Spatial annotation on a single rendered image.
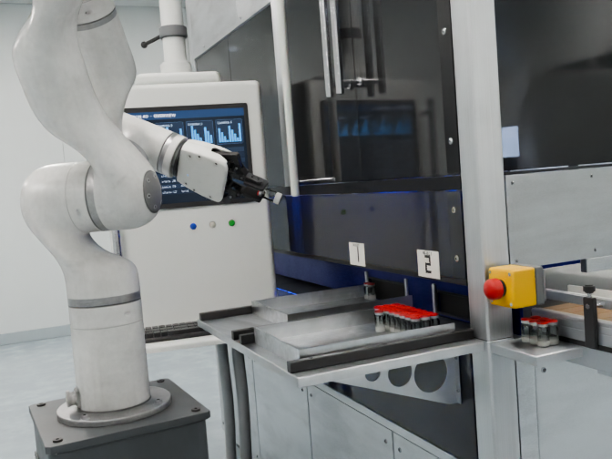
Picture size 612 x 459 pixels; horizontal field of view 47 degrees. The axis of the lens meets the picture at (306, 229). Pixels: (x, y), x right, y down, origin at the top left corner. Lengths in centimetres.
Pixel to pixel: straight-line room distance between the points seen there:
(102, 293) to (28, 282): 554
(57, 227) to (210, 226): 104
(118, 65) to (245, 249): 106
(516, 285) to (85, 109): 81
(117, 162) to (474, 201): 68
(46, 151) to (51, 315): 146
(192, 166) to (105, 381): 43
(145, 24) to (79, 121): 588
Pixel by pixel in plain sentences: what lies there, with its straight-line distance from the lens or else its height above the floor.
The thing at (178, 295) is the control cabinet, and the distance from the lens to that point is 222.
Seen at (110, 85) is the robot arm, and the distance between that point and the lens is 132.
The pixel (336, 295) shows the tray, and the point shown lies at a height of 90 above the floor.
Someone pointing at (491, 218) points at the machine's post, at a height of 112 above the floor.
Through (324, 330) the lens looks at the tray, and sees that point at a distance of 161.
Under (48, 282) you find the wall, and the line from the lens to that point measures 673.
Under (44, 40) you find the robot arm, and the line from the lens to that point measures 111.
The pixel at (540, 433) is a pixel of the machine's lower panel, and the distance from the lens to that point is 158.
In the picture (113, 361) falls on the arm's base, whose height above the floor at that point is 95.
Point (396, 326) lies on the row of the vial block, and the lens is 153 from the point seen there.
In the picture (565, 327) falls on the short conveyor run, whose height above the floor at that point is 91.
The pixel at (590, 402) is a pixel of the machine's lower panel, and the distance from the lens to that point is 165.
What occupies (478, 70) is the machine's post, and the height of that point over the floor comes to 141.
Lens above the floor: 122
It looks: 4 degrees down
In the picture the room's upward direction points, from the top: 4 degrees counter-clockwise
